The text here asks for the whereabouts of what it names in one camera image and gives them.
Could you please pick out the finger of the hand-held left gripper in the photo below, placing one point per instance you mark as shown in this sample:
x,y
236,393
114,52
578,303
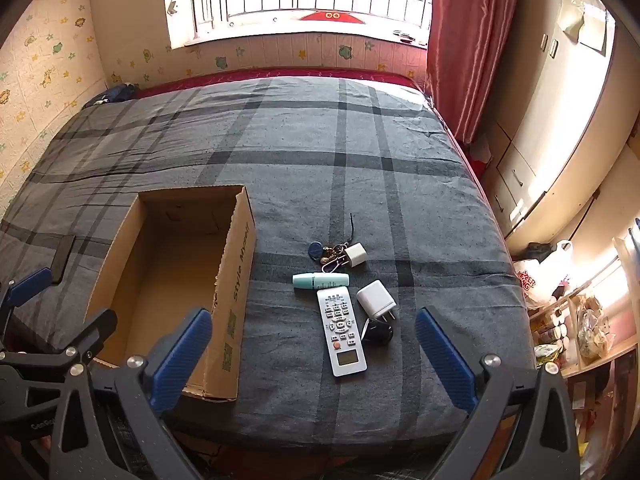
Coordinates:
x,y
30,285
95,332

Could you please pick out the large white charger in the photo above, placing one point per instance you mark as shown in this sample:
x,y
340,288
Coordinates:
x,y
375,297

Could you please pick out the red curtain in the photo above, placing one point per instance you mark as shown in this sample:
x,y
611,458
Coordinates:
x,y
470,35

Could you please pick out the brown cardboard box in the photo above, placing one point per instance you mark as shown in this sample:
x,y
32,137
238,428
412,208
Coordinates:
x,y
175,270

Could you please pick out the blue key fob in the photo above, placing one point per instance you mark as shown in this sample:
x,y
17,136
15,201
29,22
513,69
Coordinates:
x,y
315,250

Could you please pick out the white plastic bag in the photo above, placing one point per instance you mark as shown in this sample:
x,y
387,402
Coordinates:
x,y
545,270

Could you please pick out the metal key bunch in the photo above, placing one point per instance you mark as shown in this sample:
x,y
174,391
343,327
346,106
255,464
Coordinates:
x,y
331,256

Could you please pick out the black smartphone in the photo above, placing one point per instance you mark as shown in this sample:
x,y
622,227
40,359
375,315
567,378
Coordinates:
x,y
62,260

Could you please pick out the dark blue cloth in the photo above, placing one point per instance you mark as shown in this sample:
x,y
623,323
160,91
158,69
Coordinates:
x,y
117,92

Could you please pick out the wooden shelf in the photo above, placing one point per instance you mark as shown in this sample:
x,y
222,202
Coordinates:
x,y
600,360

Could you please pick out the mint green tube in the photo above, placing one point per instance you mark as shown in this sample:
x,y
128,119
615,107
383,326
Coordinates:
x,y
320,280

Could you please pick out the small white charger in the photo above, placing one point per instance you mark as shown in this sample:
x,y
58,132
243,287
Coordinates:
x,y
356,254

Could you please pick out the red cartoon cushion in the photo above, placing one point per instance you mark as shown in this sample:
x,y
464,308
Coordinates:
x,y
332,16

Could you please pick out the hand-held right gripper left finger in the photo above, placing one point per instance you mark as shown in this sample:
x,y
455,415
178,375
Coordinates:
x,y
182,355

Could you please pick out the cream wardrobe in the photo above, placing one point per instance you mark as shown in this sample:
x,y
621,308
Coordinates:
x,y
550,110

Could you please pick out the white remote control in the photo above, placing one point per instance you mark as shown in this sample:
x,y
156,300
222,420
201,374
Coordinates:
x,y
340,330

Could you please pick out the red mattress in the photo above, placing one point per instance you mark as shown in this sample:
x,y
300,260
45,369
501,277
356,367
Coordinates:
x,y
300,74

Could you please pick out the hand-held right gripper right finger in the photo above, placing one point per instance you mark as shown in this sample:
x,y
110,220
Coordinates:
x,y
445,355

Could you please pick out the black round cap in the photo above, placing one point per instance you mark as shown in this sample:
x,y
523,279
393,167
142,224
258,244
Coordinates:
x,y
377,332

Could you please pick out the grey plaid blanket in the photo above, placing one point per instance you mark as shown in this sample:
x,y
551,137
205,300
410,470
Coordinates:
x,y
350,160

